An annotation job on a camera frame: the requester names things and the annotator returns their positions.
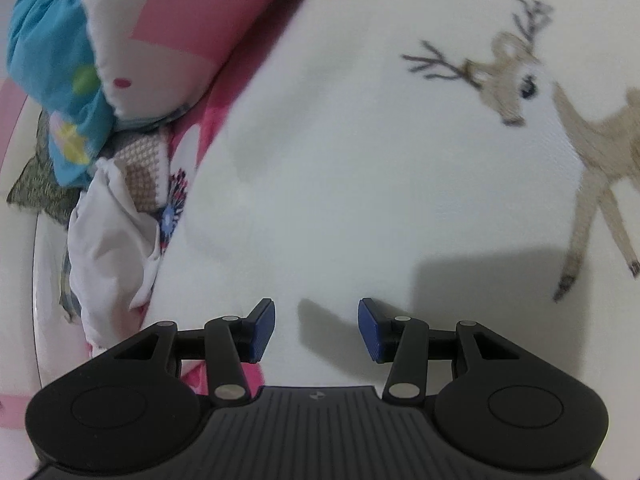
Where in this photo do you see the cream deer sweater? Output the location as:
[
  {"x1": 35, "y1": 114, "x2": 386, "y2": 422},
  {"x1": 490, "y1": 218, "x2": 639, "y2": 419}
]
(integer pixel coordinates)
[{"x1": 146, "y1": 0, "x2": 639, "y2": 479}]

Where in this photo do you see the white crumpled garment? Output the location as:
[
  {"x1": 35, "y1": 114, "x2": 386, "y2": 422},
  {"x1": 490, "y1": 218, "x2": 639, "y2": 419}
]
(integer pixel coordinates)
[{"x1": 67, "y1": 158, "x2": 162, "y2": 353}]

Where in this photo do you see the plaid pillow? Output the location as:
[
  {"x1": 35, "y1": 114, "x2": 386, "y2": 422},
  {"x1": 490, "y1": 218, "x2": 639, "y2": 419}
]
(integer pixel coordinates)
[{"x1": 58, "y1": 252, "x2": 81, "y2": 323}]

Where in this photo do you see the beige knitted cloth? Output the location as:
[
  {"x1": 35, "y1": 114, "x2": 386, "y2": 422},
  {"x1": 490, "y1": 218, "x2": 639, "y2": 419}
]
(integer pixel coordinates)
[{"x1": 113, "y1": 130, "x2": 169, "y2": 214}]

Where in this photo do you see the pink floral bed sheet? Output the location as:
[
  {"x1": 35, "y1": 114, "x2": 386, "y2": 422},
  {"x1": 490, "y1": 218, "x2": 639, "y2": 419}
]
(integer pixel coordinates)
[{"x1": 0, "y1": 49, "x2": 266, "y2": 430}]

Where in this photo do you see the pink white headboard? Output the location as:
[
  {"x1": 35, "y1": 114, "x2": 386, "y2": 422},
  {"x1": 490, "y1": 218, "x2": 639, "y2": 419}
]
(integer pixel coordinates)
[{"x1": 0, "y1": 0, "x2": 91, "y2": 430}]

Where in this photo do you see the green patterned pillow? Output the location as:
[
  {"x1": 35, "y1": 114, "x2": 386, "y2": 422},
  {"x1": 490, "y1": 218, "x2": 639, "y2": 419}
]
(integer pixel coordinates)
[{"x1": 6, "y1": 110, "x2": 80, "y2": 229}]

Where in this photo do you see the pink patterned duvet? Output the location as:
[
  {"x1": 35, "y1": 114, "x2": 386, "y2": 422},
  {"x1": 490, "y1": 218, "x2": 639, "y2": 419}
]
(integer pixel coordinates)
[{"x1": 82, "y1": 0, "x2": 272, "y2": 130}]

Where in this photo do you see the blue floral blanket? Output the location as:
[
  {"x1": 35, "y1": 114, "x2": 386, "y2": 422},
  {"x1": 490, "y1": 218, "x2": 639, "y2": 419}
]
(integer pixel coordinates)
[{"x1": 6, "y1": 0, "x2": 115, "y2": 188}]

